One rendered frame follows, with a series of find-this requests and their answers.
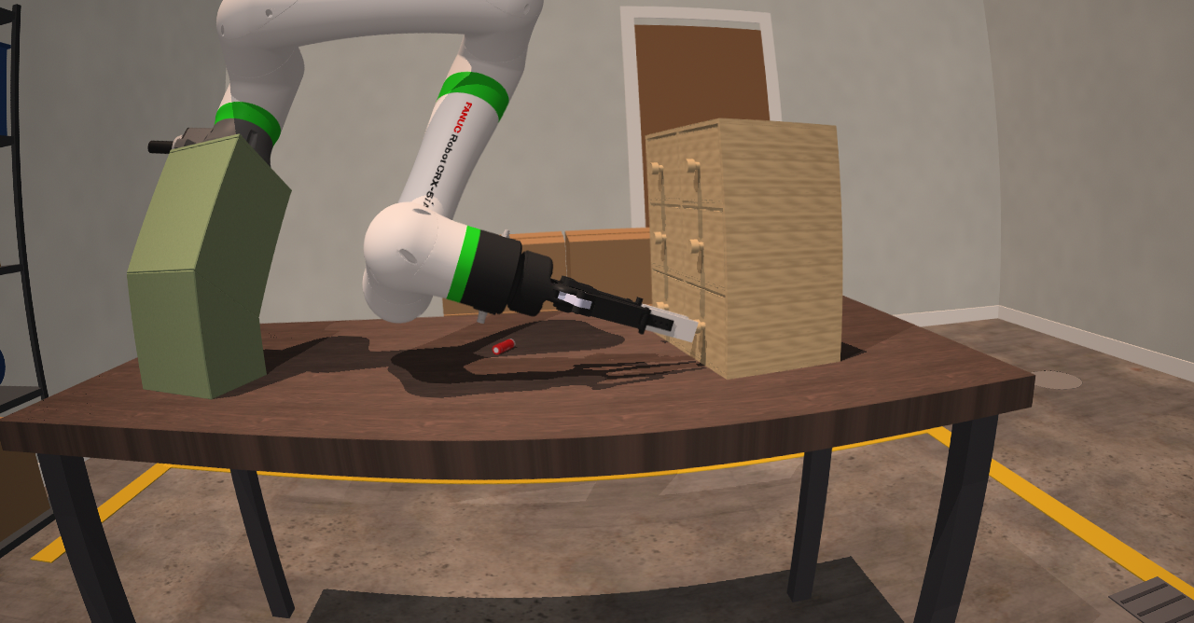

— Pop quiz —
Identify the light wooden chest of drawers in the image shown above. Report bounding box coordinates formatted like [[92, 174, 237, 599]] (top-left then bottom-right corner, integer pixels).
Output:
[[646, 118, 843, 380]]

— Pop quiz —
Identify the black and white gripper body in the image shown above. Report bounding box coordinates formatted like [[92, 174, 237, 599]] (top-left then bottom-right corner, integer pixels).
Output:
[[507, 251, 590, 316]]

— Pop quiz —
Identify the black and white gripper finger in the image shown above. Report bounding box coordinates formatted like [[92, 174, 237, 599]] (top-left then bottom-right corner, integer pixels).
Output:
[[556, 278, 698, 343], [553, 276, 688, 319]]

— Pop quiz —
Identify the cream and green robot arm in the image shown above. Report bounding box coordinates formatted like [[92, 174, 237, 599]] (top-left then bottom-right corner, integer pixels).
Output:
[[148, 0, 544, 323]]

